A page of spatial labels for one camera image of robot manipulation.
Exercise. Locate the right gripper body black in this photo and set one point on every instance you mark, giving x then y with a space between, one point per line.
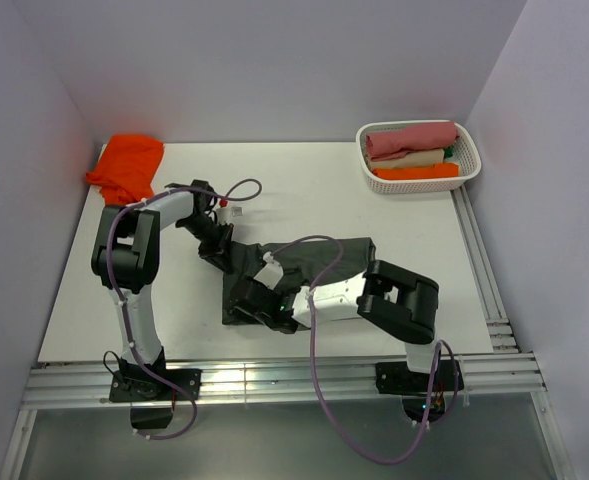
237 312

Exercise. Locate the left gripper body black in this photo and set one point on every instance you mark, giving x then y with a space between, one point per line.
213 239

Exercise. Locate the dark grey t shirt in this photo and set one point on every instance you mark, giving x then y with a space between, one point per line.
301 263

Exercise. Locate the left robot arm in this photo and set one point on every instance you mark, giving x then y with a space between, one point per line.
126 258

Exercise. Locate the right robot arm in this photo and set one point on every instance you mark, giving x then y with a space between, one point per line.
401 303

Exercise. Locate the orange t shirt on table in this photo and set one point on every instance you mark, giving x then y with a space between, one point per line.
126 169

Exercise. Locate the rolled pink t shirt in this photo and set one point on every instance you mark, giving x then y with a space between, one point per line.
420 137

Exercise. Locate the rolled beige t shirt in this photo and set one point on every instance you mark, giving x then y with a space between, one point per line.
424 158

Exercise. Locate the rolled orange t shirt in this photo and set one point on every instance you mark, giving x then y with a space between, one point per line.
436 171

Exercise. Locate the white plastic basket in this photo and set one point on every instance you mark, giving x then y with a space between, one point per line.
466 156

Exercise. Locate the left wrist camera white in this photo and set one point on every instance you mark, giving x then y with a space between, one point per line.
225 212

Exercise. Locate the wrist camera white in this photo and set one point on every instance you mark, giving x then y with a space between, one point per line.
271 272
225 212

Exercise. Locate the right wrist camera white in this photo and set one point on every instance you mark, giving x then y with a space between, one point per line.
271 272

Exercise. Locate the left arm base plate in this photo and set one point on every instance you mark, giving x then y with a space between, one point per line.
152 403

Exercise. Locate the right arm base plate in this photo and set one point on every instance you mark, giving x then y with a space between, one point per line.
394 378

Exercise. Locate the aluminium rail frame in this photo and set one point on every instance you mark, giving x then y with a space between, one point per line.
260 420

